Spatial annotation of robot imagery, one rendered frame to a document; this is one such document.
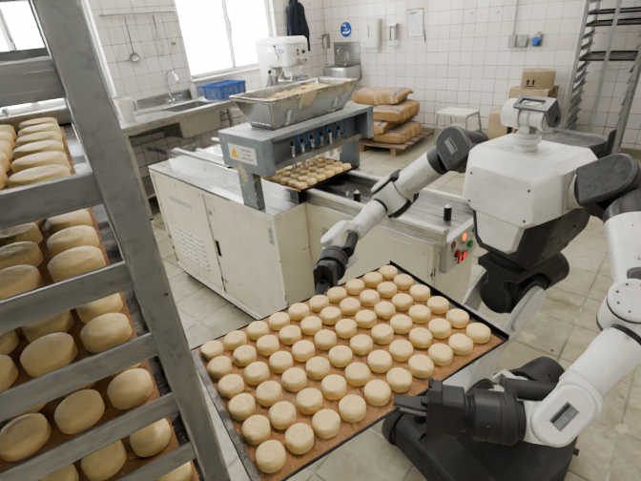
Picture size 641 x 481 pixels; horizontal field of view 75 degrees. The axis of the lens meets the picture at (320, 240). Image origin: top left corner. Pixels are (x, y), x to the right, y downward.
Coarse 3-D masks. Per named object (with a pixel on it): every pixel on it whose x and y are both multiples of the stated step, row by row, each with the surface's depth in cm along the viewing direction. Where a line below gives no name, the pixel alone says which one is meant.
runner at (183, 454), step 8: (184, 448) 52; (192, 448) 53; (168, 456) 52; (176, 456) 52; (184, 456) 53; (192, 456) 54; (152, 464) 51; (160, 464) 51; (168, 464) 52; (176, 464) 53; (136, 472) 50; (144, 472) 51; (152, 472) 51; (160, 472) 52; (168, 472) 53; (120, 480) 49; (128, 480) 50; (136, 480) 50; (144, 480) 51; (152, 480) 52
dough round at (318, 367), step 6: (312, 360) 88; (318, 360) 88; (324, 360) 88; (306, 366) 87; (312, 366) 86; (318, 366) 86; (324, 366) 86; (306, 372) 87; (312, 372) 85; (318, 372) 85; (324, 372) 85; (312, 378) 86; (318, 378) 85
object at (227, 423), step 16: (368, 272) 118; (400, 272) 118; (432, 288) 108; (480, 320) 97; (224, 336) 100; (496, 336) 92; (192, 352) 96; (208, 384) 87; (224, 416) 80; (384, 416) 76; (240, 448) 74; (336, 448) 72; (256, 480) 68
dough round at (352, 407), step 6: (348, 396) 79; (354, 396) 79; (342, 402) 78; (348, 402) 78; (354, 402) 78; (360, 402) 78; (342, 408) 77; (348, 408) 76; (354, 408) 76; (360, 408) 76; (342, 414) 76; (348, 414) 75; (354, 414) 75; (360, 414) 75; (348, 420) 76; (354, 420) 76; (360, 420) 76
